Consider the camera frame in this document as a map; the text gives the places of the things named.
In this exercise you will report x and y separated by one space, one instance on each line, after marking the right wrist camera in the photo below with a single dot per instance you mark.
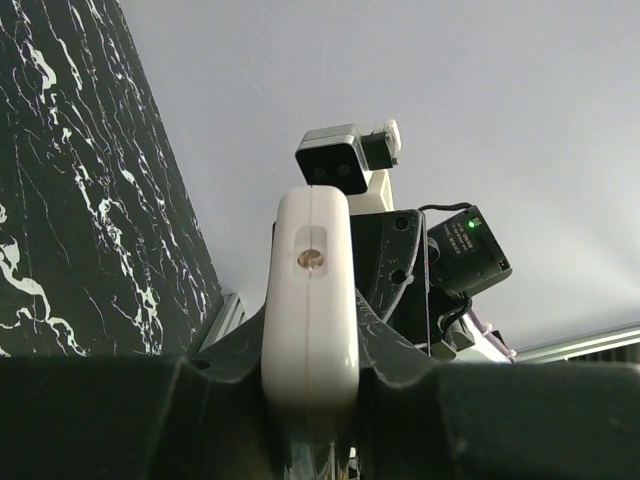
355 162

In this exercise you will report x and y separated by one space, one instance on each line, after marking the aluminium table edge rail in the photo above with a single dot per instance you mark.
230 316

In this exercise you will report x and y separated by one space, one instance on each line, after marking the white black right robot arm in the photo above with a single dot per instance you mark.
465 260

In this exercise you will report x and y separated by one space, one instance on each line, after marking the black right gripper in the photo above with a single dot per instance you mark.
392 273

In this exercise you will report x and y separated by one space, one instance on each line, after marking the aluminium corner frame post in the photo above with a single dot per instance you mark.
581 345

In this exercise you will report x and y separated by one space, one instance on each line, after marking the white remote control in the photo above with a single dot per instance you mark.
310 349

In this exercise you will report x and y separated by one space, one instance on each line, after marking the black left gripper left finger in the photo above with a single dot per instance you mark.
138 417

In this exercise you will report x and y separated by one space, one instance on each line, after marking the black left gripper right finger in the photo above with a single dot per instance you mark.
420 418

